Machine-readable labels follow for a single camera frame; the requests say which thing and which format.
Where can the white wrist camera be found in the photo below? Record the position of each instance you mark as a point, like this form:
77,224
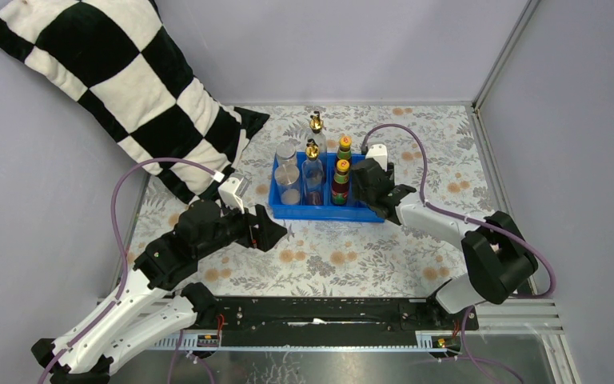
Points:
378,151
232,190

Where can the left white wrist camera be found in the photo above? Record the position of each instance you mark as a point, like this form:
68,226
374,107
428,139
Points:
232,190

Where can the silver-lid glass shaker jar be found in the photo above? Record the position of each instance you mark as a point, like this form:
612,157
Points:
288,180

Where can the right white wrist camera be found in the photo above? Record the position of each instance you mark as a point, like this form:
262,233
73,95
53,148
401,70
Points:
378,151

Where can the aluminium frame rail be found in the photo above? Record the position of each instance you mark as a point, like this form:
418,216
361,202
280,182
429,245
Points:
514,317

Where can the blue plastic divided bin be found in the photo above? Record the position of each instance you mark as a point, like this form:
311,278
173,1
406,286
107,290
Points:
352,211

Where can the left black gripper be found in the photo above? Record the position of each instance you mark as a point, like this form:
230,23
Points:
269,232

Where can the black white checkered pillow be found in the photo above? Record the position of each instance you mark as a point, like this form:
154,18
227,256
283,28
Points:
117,61

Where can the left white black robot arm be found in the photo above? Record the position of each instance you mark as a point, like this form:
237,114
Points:
110,336

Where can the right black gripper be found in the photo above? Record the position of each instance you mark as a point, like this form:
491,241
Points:
357,194

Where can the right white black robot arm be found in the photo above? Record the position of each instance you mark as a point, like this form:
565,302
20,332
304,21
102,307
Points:
496,259

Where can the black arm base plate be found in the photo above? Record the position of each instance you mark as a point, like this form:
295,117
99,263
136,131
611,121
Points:
328,322

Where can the clear gold-cap bottle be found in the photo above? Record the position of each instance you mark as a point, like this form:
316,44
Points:
312,175
316,132

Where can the yellow-cap sauce bottle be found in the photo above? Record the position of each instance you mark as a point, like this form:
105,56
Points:
340,183
344,149

